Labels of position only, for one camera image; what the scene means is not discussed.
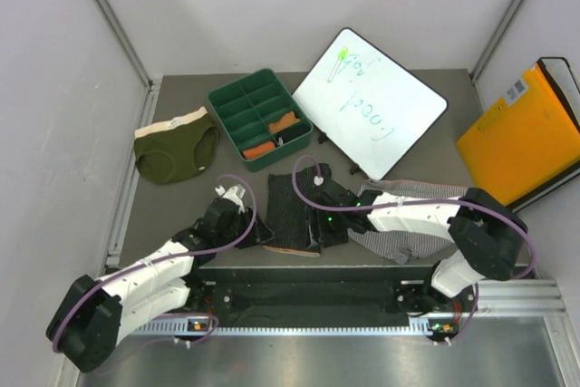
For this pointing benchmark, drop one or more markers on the orange rolled cloth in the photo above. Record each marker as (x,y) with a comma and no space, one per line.
(259,150)
(287,120)

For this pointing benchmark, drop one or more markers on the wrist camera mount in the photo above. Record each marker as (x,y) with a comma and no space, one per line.
(319,180)
(234,194)

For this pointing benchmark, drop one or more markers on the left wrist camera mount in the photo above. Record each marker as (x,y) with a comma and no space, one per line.
(234,194)

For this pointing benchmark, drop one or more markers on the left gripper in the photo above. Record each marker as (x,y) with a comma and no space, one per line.
(262,234)

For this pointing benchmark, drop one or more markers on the black dotted underwear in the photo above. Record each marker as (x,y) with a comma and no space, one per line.
(288,217)

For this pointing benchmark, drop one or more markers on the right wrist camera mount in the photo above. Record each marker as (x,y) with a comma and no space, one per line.
(319,180)

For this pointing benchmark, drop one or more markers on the orange clipboard folder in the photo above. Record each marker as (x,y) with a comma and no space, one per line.
(527,143)

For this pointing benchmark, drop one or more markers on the white whiteboard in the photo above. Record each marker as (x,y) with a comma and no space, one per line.
(374,110)

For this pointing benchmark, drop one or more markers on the olive green underwear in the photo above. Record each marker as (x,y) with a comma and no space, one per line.
(176,150)

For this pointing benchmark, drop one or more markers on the orange rolled cloth back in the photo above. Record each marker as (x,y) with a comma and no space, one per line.
(287,120)

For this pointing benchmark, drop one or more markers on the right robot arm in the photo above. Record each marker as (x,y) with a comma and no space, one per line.
(404,220)

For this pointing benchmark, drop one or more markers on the orange rolled cloth front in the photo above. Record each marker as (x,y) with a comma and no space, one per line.
(259,150)

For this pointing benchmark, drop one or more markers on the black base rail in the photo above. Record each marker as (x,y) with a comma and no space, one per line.
(320,296)

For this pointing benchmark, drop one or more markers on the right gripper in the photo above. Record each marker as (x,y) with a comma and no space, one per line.
(318,233)

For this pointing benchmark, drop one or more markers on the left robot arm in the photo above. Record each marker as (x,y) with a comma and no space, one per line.
(96,314)

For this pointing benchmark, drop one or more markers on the grey striped underwear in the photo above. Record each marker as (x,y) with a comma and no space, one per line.
(401,246)

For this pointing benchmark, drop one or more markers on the black rolled cloth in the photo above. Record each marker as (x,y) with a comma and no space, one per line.
(291,133)

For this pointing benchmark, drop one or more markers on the green compartment tray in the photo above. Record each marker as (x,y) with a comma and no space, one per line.
(246,106)

